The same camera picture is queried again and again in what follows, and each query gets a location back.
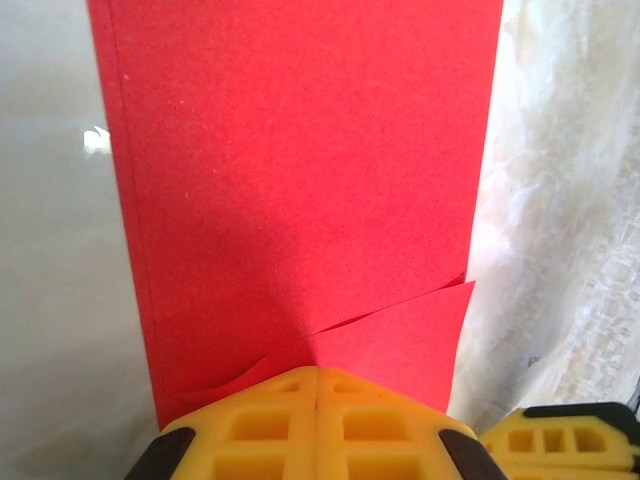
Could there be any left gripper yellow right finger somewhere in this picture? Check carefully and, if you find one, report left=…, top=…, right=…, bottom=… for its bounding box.
left=315, top=365, right=509, bottom=480

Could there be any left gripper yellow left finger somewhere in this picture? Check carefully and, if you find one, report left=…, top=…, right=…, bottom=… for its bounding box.
left=124, top=365, right=319, bottom=480

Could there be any red cloth piece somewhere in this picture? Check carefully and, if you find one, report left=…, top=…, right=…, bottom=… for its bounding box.
left=85, top=0, right=503, bottom=432

